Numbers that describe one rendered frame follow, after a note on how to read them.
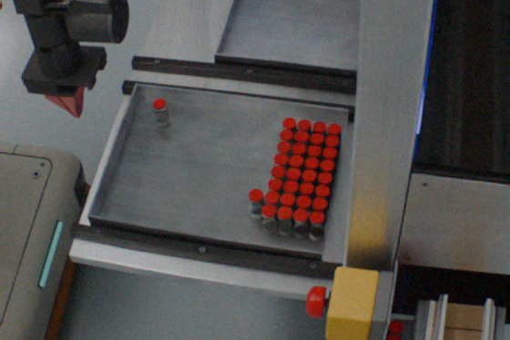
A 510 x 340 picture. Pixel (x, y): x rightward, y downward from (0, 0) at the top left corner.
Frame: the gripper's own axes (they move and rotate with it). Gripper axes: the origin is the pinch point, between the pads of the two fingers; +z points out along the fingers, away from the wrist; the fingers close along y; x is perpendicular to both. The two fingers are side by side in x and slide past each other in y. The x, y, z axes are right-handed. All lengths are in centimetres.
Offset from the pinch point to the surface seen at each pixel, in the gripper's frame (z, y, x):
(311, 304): 9.5, 34.0, -18.5
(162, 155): 20.8, 5.8, 9.8
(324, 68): 18.7, 27.8, 28.9
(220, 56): 17.9, 10.9, 28.7
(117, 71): 106, -50, 103
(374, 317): 7.8, 41.9, -20.2
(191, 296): 108, -8, 32
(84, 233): 18.9, -1.5, -7.4
